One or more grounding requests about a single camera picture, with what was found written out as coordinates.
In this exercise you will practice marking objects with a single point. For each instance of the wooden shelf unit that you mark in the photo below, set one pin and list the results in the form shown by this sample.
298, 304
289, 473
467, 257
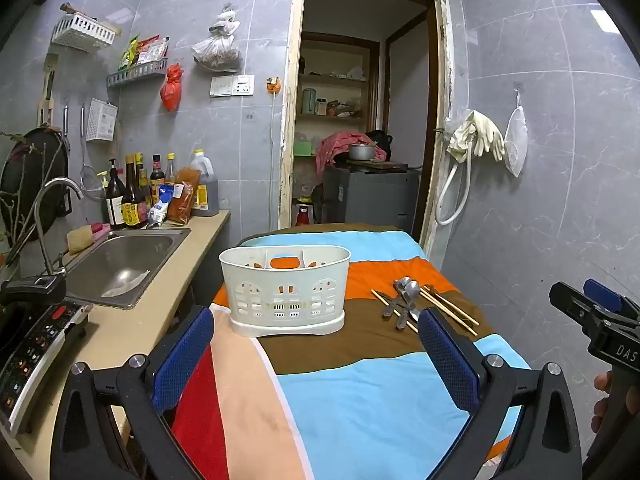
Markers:
330, 80

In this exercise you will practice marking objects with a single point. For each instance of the white wall socket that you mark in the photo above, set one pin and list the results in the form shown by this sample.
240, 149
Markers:
243, 85

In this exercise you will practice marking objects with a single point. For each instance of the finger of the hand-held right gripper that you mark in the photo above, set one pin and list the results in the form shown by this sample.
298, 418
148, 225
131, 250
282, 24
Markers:
575, 302
602, 291

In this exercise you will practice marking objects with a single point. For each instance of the person's right hand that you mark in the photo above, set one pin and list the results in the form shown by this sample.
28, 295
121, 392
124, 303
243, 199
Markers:
602, 382

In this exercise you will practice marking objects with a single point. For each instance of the wooden spatula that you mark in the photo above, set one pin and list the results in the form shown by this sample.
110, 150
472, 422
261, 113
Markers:
47, 95

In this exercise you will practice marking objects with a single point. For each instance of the metal faucet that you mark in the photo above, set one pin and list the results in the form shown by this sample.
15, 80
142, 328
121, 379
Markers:
55, 185

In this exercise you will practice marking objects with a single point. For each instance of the yellow green snack packet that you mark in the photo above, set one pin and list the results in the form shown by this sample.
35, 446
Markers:
127, 52

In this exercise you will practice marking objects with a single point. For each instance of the black bag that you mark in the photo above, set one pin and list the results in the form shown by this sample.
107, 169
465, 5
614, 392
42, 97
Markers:
380, 139

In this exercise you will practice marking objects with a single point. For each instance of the clear bag of dried goods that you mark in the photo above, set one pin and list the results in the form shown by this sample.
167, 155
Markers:
217, 52

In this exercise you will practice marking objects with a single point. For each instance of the white mesh bag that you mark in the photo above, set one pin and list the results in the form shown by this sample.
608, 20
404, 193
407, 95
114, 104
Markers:
516, 140

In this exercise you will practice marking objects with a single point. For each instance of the wooden cutting board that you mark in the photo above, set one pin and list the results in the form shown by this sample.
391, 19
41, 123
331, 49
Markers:
380, 165

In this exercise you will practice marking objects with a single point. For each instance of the dark pump bottle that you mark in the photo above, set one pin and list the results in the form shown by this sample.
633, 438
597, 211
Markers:
115, 205

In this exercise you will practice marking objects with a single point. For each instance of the induction cooker control panel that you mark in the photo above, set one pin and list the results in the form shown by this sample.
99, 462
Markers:
35, 355

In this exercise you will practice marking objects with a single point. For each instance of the orange wall plug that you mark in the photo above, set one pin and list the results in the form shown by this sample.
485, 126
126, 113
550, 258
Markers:
273, 85

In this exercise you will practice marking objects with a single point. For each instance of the yellow cap sauce bottle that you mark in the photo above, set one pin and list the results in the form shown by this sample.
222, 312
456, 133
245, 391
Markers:
171, 170

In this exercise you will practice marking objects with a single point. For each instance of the blue white packet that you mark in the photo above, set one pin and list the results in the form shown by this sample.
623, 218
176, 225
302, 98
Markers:
161, 207

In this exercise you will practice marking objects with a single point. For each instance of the pink cloth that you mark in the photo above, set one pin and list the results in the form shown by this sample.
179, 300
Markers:
335, 147

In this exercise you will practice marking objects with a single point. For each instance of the red snack packet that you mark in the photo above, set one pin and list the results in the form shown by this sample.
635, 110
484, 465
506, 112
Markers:
152, 50

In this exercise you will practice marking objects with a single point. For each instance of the slim dark sauce bottle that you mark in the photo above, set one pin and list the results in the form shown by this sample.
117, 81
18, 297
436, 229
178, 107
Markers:
145, 185

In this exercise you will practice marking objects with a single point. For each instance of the green box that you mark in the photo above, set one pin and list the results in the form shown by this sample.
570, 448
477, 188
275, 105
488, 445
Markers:
303, 148

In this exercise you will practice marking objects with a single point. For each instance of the black wok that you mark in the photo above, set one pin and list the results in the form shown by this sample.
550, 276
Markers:
35, 180

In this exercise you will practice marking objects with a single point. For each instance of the striped blanket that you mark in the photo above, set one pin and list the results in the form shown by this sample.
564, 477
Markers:
350, 385

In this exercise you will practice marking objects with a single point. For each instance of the metal pot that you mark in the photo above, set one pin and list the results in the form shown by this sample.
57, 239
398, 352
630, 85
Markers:
361, 152

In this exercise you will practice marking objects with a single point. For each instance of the steel sink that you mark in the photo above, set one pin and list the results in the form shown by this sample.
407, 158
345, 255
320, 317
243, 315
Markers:
120, 265

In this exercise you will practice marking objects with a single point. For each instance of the metal strainer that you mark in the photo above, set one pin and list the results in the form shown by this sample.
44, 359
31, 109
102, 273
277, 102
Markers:
92, 187

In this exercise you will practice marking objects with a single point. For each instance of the white plastic utensil caddy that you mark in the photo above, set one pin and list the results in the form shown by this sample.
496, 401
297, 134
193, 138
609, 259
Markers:
285, 305

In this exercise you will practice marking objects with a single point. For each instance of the wooden door frame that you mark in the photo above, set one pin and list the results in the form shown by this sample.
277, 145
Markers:
286, 160

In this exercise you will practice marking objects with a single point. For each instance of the metal ladle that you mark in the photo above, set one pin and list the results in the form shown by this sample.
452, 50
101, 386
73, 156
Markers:
65, 120

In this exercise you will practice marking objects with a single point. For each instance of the bare plant twigs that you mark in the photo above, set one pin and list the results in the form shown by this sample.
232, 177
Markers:
22, 200

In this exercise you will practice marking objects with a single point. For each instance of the cream rubber glove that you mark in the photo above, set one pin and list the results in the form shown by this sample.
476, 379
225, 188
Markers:
487, 132
460, 140

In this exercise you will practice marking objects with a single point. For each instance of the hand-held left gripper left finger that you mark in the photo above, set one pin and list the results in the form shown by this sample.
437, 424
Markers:
185, 360

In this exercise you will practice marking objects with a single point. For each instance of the pink sponge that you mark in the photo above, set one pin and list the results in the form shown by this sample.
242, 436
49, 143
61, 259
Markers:
101, 229

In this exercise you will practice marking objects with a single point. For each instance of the green jar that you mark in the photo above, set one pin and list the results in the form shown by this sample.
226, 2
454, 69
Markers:
309, 102

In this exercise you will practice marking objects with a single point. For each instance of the red label sauce bottle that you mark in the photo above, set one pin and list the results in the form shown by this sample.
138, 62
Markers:
157, 175

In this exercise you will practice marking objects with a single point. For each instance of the grey wall switch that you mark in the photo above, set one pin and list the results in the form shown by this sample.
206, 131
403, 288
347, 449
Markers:
221, 86

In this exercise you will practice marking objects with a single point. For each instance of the grey wall shelf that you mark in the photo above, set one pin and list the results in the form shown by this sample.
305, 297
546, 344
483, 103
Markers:
135, 76

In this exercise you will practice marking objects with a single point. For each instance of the orange spice packet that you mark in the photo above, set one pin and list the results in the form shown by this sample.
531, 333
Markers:
184, 195

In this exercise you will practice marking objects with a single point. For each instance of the large oil jug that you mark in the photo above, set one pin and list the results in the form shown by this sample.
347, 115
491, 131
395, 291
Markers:
206, 190

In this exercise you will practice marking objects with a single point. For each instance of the white wall basket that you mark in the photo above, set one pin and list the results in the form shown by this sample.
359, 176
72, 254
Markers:
82, 32

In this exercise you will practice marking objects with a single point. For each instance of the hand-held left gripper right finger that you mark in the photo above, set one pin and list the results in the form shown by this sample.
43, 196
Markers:
450, 360

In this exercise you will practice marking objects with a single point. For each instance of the yellow sponge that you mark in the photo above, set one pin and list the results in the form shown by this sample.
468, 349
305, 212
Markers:
79, 240

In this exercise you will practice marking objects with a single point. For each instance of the red plastic bag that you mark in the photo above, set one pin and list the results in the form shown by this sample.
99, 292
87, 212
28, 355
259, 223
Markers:
170, 90

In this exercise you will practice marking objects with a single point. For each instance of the grey cabinet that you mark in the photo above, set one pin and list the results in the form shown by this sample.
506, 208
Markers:
370, 195

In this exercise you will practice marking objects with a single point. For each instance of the white wall box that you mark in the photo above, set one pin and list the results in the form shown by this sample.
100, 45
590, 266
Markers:
101, 120

